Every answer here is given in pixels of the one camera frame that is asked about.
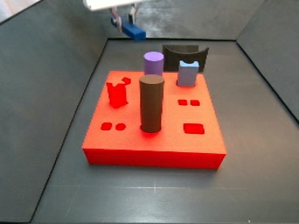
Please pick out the blue rectangular bar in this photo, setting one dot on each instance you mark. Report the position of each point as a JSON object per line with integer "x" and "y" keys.
{"x": 132, "y": 31}

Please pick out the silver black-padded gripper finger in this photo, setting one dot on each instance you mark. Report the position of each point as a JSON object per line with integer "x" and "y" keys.
{"x": 116, "y": 19}

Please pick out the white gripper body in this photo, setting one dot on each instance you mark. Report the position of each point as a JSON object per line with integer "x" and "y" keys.
{"x": 96, "y": 5}

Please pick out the light blue notched peg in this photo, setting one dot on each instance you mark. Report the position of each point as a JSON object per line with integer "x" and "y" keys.
{"x": 187, "y": 73}

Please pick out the red irregular peg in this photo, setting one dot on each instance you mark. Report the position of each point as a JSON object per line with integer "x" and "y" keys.
{"x": 117, "y": 93}

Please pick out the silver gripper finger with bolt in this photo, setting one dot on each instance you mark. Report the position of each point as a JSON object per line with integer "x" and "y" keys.
{"x": 132, "y": 14}

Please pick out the red peg board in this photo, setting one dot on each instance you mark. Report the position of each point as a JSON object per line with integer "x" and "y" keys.
{"x": 189, "y": 140}

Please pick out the black curved fixture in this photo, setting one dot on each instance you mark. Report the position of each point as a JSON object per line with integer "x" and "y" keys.
{"x": 185, "y": 53}

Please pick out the purple cylinder peg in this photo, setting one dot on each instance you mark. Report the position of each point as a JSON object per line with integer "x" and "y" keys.
{"x": 153, "y": 63}

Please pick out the dark brown cylinder peg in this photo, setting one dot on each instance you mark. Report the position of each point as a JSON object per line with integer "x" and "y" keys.
{"x": 150, "y": 84}

